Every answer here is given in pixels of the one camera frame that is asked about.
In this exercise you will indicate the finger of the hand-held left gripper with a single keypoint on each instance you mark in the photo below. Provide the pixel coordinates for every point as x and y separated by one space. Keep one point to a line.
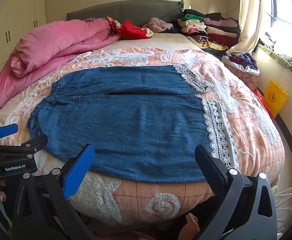
28 145
7 130

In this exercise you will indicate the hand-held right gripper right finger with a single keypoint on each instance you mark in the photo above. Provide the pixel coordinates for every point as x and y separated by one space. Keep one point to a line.
210 171

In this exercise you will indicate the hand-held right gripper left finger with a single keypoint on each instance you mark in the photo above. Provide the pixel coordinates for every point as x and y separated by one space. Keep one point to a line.
79 171

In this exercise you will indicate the blue denim pants lace hem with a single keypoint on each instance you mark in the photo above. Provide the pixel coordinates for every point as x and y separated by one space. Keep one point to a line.
136 130

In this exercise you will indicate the person's left hand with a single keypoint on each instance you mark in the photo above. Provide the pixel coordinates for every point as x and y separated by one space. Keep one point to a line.
2 197

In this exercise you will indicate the person's right hand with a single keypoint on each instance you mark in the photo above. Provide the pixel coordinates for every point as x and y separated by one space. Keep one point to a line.
189 226

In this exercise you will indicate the peach printed blanket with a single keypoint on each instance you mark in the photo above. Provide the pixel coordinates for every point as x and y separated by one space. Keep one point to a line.
248 105

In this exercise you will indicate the pink quilt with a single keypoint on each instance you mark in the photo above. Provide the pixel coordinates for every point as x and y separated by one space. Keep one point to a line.
48 47

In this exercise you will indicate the yellow paper bag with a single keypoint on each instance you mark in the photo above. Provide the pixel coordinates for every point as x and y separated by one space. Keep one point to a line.
275 96

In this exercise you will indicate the floral fabric laundry basket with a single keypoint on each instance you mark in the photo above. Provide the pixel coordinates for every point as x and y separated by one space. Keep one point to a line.
243 76

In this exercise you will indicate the purple clothes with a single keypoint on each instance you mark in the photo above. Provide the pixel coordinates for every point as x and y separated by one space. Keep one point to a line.
244 61

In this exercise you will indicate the cream wardrobe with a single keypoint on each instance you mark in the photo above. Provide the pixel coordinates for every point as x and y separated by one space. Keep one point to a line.
18 12

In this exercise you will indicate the green window sill cushion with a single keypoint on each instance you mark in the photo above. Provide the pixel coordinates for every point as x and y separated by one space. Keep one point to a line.
273 55

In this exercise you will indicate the stack of folded clothes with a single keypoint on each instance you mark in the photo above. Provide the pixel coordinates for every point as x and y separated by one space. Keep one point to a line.
210 30

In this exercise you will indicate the red printed cloth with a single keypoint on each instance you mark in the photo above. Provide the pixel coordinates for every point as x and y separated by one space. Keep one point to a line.
132 30

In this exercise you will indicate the pink fluffy cloth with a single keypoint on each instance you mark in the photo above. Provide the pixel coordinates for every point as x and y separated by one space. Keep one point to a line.
158 24

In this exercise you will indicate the cream curtain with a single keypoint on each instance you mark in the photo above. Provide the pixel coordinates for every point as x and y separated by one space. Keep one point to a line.
250 17

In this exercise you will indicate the grey upholstered headboard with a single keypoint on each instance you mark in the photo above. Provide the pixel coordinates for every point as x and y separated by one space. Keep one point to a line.
136 12

